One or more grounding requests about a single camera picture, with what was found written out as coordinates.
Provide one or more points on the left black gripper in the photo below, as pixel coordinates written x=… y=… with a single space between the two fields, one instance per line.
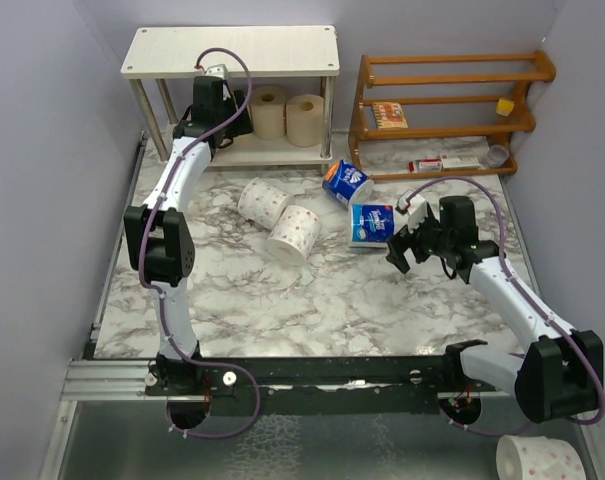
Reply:
x=239 y=127

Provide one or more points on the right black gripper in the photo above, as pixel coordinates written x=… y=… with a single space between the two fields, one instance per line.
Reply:
x=401 y=241

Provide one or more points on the blue roll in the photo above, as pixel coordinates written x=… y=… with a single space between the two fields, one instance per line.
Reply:
x=371 y=225
x=347 y=184

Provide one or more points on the brown paper roll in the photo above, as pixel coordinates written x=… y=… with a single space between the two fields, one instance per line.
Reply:
x=267 y=110
x=304 y=120

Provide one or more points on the white red-dotted roll front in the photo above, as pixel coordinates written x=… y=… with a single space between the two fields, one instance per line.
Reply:
x=294 y=235

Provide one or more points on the white red-dotted roll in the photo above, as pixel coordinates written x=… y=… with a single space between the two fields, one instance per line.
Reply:
x=263 y=203
x=294 y=235

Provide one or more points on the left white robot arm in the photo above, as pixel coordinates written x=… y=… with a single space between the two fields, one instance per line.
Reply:
x=160 y=245

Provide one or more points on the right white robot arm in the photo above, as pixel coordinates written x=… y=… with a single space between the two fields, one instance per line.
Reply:
x=561 y=372

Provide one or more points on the white two-tier shelf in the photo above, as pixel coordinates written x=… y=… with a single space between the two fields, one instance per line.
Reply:
x=268 y=52

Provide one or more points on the red white box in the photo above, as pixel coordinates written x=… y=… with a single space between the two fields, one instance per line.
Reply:
x=430 y=165

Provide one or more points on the white green box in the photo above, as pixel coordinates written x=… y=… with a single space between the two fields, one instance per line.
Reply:
x=463 y=162

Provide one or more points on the white red-dotted roll rear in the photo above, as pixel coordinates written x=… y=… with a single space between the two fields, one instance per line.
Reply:
x=263 y=203

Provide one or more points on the orange patterned booklet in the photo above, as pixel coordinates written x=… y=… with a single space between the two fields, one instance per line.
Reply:
x=389 y=116

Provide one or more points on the clear plastic cup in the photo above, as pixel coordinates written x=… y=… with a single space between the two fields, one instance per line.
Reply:
x=496 y=156

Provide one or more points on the black base crossbar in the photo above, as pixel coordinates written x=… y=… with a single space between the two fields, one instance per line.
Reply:
x=309 y=385

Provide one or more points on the brown wooden rack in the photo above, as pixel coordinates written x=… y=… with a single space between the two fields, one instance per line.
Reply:
x=520 y=119

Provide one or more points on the yellow cap jar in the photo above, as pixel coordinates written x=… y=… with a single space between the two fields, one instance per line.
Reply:
x=504 y=107

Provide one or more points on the white dotted roll bottom corner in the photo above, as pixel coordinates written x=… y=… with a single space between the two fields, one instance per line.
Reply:
x=541 y=458

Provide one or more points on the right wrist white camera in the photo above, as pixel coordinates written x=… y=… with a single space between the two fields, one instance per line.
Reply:
x=410 y=211

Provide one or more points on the wrist white camera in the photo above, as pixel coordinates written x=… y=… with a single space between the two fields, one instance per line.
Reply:
x=219 y=71
x=410 y=211

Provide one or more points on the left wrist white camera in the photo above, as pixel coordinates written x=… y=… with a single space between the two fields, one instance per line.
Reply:
x=219 y=71

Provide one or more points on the aluminium rail frame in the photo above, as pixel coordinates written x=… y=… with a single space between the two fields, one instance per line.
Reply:
x=105 y=380

